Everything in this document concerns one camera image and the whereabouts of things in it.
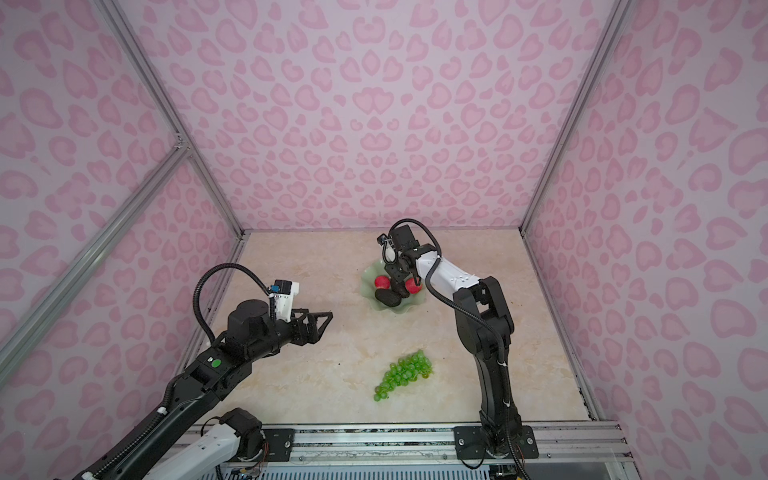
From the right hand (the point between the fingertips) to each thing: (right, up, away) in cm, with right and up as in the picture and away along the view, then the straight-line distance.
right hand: (401, 261), depth 99 cm
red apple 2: (+3, -8, -2) cm, 9 cm away
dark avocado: (0, -9, -1) cm, 9 cm away
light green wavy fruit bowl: (-11, -9, +1) cm, 14 cm away
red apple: (-6, -7, +2) cm, 9 cm away
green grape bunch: (+1, -29, -18) cm, 34 cm away
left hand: (-20, -11, -26) cm, 35 cm away
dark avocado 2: (-4, -11, -3) cm, 12 cm away
